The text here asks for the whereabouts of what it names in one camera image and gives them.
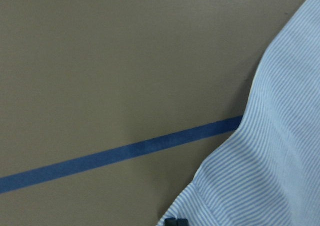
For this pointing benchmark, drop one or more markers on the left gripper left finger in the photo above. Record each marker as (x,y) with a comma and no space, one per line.
(170,222)

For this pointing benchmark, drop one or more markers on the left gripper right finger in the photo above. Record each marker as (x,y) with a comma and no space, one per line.
(182,222)

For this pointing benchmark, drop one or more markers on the light blue striped shirt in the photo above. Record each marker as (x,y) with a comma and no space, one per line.
(267,173)

